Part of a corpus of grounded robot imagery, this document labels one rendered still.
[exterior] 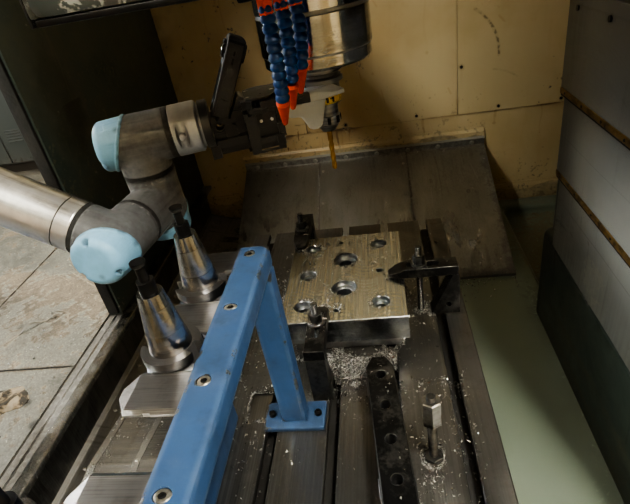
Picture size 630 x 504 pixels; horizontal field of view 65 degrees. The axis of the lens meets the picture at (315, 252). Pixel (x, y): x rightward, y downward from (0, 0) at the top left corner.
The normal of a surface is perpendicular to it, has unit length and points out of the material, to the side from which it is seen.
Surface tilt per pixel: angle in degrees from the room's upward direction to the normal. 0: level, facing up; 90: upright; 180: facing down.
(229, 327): 0
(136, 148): 90
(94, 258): 90
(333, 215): 22
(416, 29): 90
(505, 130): 90
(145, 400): 0
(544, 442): 0
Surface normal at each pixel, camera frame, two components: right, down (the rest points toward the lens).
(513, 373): -0.15, -0.84
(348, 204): -0.19, -0.54
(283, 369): -0.08, 0.54
